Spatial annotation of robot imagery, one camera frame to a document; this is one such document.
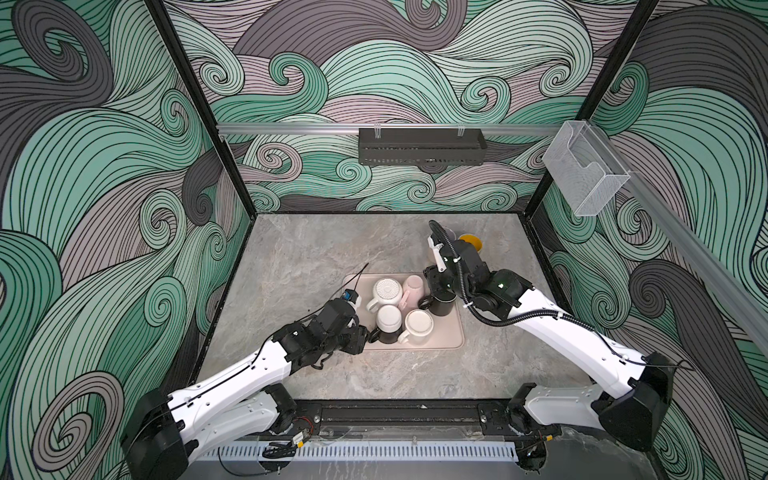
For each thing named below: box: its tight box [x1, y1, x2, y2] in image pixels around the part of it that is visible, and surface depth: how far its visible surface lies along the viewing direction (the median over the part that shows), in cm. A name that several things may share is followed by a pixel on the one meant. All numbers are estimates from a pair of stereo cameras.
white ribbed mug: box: [366, 278, 403, 314], surface depth 89 cm
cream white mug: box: [398, 308, 434, 345], surface depth 85 cm
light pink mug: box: [399, 274, 424, 311], surface depth 90 cm
